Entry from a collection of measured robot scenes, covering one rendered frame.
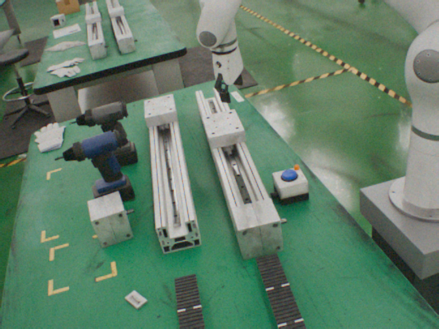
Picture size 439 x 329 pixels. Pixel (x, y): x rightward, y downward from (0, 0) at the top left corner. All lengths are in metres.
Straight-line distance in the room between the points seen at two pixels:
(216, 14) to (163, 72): 1.68
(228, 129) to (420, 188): 0.61
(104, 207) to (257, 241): 0.42
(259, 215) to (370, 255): 0.27
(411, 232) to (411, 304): 0.16
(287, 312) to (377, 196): 0.39
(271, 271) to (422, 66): 0.53
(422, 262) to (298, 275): 0.27
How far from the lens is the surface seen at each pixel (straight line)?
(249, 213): 1.10
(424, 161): 1.06
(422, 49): 0.91
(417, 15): 1.04
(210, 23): 1.18
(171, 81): 2.85
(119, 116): 1.54
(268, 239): 1.10
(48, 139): 1.98
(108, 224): 1.24
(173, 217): 1.21
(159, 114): 1.61
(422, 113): 1.02
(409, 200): 1.13
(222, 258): 1.14
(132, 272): 1.17
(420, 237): 1.05
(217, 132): 1.41
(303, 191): 1.26
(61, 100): 2.85
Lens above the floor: 1.55
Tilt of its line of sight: 31 degrees down
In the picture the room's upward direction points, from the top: 11 degrees counter-clockwise
